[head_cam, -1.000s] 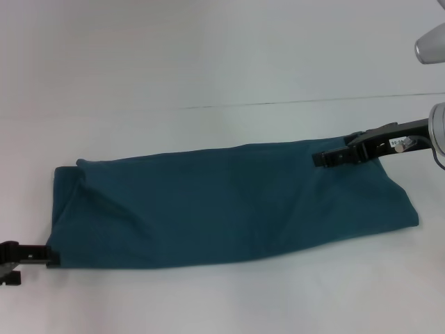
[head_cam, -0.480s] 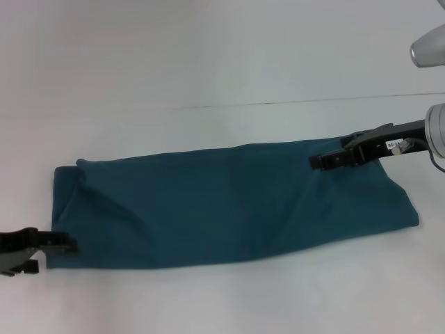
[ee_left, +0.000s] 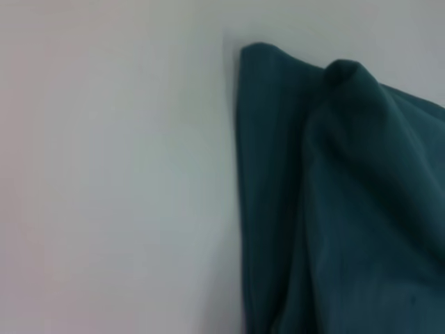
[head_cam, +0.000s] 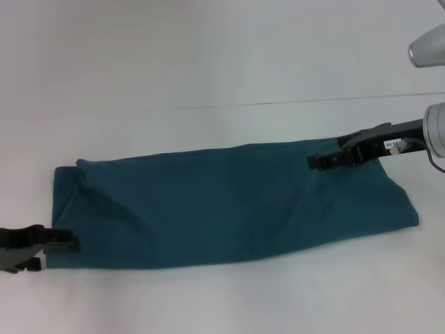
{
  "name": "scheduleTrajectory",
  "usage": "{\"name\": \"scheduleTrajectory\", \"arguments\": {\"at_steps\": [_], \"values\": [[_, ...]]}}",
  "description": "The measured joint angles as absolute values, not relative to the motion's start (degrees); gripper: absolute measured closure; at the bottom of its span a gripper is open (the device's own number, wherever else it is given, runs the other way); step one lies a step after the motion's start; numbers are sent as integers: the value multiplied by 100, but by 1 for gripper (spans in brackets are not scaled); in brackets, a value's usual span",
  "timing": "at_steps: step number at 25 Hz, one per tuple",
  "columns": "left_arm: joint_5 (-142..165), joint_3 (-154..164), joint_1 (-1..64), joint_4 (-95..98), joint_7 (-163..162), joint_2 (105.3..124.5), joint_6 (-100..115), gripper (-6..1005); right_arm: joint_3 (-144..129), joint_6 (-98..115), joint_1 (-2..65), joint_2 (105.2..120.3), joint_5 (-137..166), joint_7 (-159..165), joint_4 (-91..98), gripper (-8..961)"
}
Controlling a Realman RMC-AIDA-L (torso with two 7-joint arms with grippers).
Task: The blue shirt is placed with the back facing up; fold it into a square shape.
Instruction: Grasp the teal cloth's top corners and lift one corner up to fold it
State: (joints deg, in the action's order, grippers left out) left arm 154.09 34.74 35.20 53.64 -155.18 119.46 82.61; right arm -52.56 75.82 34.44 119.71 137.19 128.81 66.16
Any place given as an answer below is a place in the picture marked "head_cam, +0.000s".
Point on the silver right elbow connector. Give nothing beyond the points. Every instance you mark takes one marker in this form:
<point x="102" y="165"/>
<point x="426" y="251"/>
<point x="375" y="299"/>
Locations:
<point x="398" y="148"/>

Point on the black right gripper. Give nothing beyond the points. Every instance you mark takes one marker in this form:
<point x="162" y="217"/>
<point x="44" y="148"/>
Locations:
<point x="382" y="141"/>

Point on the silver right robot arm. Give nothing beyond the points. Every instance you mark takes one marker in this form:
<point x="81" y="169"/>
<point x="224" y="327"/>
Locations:
<point x="436" y="127"/>

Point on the blue shirt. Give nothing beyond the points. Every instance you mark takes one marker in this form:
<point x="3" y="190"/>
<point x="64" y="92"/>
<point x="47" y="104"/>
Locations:
<point x="226" y="208"/>

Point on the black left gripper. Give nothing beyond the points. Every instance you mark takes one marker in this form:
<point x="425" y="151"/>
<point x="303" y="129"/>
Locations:
<point x="21" y="247"/>

